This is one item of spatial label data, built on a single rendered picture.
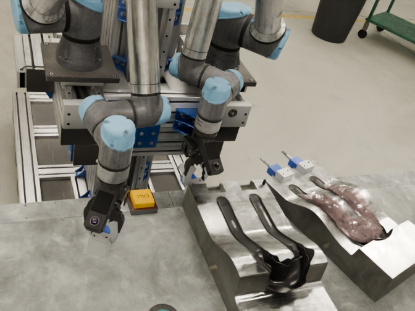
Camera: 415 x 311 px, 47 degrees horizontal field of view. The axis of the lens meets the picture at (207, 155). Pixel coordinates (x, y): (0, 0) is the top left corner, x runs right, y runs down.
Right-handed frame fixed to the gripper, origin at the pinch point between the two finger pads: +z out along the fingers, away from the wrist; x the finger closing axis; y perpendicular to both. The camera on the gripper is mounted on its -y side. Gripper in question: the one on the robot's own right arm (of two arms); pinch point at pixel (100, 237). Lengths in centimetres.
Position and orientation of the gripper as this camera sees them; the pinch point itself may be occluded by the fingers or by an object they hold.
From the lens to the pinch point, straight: 130.7
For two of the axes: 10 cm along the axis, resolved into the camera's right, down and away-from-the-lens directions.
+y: 2.2, -5.5, 8.0
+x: -9.5, -3.1, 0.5
